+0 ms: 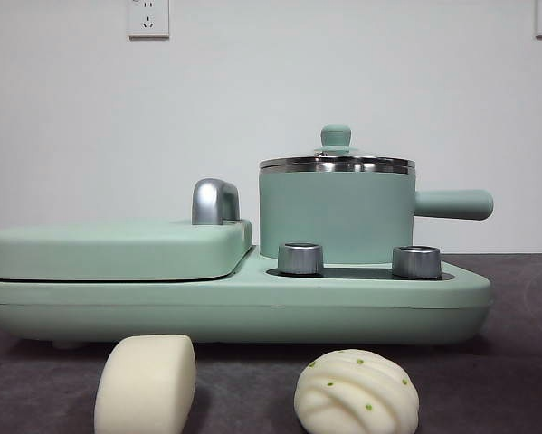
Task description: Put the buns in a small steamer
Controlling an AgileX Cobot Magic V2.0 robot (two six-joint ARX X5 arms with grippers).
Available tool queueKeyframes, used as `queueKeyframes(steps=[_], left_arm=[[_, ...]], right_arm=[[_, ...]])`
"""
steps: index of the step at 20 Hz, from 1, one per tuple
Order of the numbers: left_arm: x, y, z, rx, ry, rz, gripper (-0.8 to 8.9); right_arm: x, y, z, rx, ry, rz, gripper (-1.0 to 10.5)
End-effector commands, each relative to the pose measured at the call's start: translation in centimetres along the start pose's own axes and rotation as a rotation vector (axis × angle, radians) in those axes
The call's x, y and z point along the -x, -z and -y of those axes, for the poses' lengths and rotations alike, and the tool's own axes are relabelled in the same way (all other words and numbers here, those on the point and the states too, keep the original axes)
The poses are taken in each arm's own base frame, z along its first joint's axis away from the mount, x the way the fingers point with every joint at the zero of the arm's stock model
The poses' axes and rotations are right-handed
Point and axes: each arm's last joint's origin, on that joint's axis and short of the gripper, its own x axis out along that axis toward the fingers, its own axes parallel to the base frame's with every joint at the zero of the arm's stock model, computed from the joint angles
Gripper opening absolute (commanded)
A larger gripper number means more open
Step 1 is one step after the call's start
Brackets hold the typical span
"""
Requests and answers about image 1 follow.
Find glass pot lid green knob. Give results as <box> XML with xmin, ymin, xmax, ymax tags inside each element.
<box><xmin>259</xmin><ymin>124</ymin><xmax>415</xmax><ymax>175</ymax></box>

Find pleated white bun green dots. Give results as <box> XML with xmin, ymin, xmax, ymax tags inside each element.
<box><xmin>293</xmin><ymin>348</ymin><xmax>420</xmax><ymax>434</ymax></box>

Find smooth white steamed bun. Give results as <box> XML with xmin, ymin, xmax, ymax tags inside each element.
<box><xmin>93</xmin><ymin>334</ymin><xmax>197</xmax><ymax>434</ymax></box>

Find silver control knob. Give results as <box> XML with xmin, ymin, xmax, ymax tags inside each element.
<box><xmin>277</xmin><ymin>242</ymin><xmax>325</xmax><ymax>276</ymax></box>
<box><xmin>391</xmin><ymin>245</ymin><xmax>442</xmax><ymax>278</ymax></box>

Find green breakfast maker base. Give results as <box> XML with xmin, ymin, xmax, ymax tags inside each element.
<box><xmin>0</xmin><ymin>246</ymin><xmax>493</xmax><ymax>352</ymax></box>

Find green griddle cover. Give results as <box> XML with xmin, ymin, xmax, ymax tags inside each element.
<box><xmin>0</xmin><ymin>218</ymin><xmax>256</xmax><ymax>281</ymax></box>

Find silver griddle cover handle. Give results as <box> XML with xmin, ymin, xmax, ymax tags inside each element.
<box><xmin>191</xmin><ymin>178</ymin><xmax>242</xmax><ymax>226</ymax></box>

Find green pot with side handle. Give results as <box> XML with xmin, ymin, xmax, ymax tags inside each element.
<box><xmin>258</xmin><ymin>163</ymin><xmax>495</xmax><ymax>266</ymax></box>

